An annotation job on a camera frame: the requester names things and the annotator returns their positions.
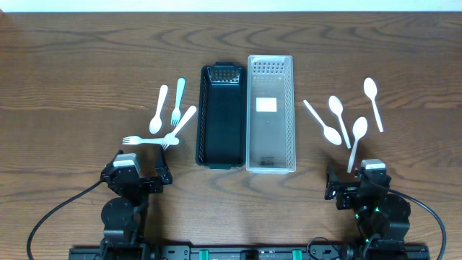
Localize right black cable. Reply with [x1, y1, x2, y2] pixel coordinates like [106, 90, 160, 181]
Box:
[360, 173, 448, 260]

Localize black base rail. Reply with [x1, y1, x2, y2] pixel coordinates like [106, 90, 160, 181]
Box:
[68, 240, 430, 260]

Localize mint green plastic fork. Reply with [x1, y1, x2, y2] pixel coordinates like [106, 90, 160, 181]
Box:
[171, 77, 186, 126]

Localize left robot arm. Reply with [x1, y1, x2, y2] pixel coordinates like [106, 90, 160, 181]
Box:
[95, 148, 173, 260]

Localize dark green plastic basket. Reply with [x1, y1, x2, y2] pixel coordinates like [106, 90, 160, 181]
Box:
[196, 62, 247, 170]

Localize white spoon bowl down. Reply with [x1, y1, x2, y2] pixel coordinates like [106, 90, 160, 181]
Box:
[303, 100, 342, 145]

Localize black cable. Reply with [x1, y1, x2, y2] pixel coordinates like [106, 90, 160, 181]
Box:
[360, 173, 448, 260]
[26, 179, 105, 260]

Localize white fork horizontal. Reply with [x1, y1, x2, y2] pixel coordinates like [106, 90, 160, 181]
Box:
[122, 136, 164, 145]

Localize clear white plastic basket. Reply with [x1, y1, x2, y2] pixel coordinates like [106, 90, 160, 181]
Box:
[245, 55, 296, 174]

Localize white fork diagonal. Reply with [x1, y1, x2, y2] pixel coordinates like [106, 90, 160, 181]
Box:
[161, 105, 197, 150]

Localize left black cable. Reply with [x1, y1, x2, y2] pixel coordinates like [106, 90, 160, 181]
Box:
[26, 179, 105, 260]

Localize white spoon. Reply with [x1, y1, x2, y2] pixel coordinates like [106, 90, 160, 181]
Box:
[363, 77, 383, 132]
[328, 95, 352, 149]
[347, 116, 368, 173]
[149, 84, 168, 134]

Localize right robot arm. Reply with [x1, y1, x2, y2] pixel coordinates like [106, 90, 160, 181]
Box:
[324, 160, 411, 259]

